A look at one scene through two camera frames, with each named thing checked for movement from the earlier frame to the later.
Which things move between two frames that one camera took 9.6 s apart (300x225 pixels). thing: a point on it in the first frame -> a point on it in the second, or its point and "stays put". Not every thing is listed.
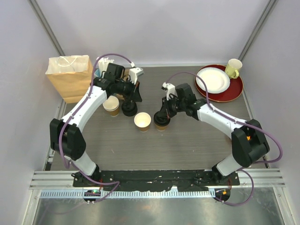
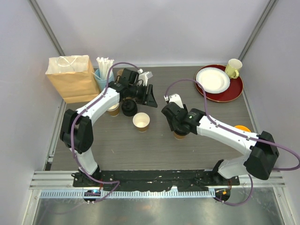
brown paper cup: x=161 y=128 -> x=179 y=137
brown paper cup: x=142 y=120 stays put
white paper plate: x=217 y=80 stays put
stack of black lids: x=129 y=108 stays put
